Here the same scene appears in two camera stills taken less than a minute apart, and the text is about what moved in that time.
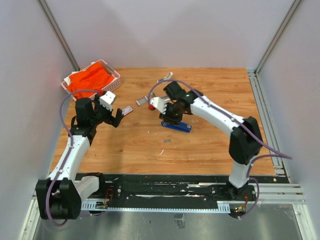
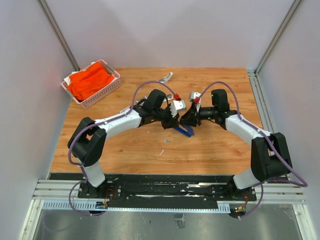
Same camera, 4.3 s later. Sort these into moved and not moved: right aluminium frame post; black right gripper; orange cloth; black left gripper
Moved: black right gripper; black left gripper
Not moved: right aluminium frame post; orange cloth
